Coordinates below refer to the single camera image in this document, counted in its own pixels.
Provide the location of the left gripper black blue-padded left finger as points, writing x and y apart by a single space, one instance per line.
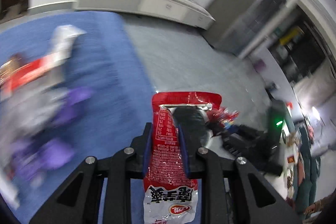
99 183

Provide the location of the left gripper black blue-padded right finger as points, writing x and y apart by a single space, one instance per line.
233 191

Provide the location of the purple wrapper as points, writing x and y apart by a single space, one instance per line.
30 156

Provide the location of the red white snack bag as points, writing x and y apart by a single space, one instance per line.
170 197

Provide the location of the grey translucent plastic bag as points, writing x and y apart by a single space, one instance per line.
29 110

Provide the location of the red white paper cup wrapper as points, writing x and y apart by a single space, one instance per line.
14 73

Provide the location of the white blue paper wrapper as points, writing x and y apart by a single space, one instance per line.
62 42

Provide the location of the grey refrigerator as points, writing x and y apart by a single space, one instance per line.
237 22

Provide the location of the white tv cabinet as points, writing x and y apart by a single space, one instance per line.
181 11

